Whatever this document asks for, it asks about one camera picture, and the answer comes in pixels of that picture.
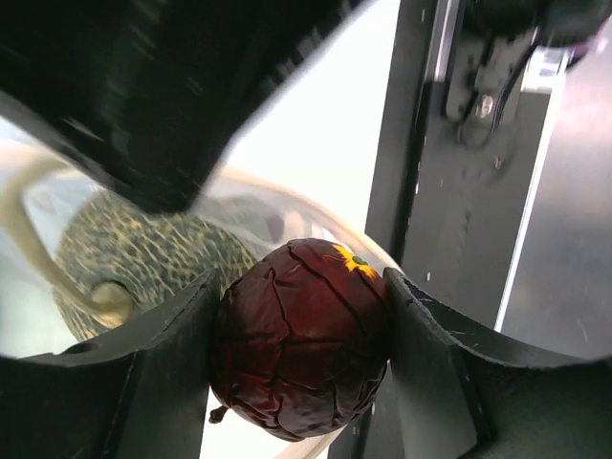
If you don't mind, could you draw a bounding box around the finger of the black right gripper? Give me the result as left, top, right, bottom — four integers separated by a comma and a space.
1, 0, 358, 214

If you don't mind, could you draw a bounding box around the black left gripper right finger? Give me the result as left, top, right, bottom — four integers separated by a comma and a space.
383, 268, 611, 458

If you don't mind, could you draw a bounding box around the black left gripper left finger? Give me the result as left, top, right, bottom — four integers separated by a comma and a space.
1, 270, 220, 458

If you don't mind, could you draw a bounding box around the green netted melon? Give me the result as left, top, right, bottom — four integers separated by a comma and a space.
0, 157, 262, 343

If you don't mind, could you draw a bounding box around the clear patterned zip bag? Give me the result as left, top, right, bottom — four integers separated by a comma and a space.
0, 114, 401, 459

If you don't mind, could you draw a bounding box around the red apple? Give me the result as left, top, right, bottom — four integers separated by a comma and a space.
209, 238, 394, 442

